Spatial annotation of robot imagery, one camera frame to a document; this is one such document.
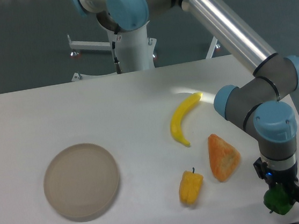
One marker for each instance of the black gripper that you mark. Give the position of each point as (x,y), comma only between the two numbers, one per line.
(282,172)

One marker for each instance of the green toy pepper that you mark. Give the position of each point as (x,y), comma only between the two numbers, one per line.
(277,200)

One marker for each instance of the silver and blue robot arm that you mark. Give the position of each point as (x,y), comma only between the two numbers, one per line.
(257,108)

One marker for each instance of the yellow toy bell pepper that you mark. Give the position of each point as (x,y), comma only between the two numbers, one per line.
(190,186)

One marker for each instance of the beige round plate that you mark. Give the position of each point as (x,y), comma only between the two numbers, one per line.
(81,182)

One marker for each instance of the orange toy fruit wedge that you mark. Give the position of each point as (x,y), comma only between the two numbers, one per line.
(224,158)

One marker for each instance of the yellow toy banana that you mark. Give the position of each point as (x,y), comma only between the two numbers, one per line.
(179,114)

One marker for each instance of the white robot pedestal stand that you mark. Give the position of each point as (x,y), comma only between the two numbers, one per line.
(131,51)

